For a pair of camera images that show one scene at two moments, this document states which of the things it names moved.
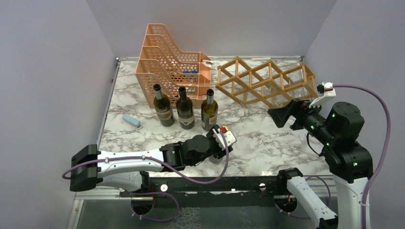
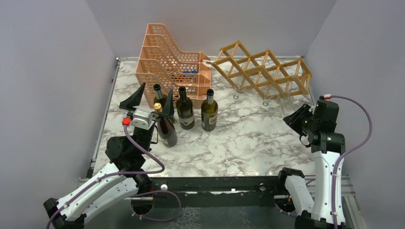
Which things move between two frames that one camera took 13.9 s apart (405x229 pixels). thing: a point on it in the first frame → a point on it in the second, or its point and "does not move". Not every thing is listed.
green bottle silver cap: (209, 111) does not move
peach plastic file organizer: (160, 63) does not move
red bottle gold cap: (214, 160) → (166, 128)
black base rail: (248, 192) does not move
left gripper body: (213, 148) → (155, 116)
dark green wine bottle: (185, 109) does not move
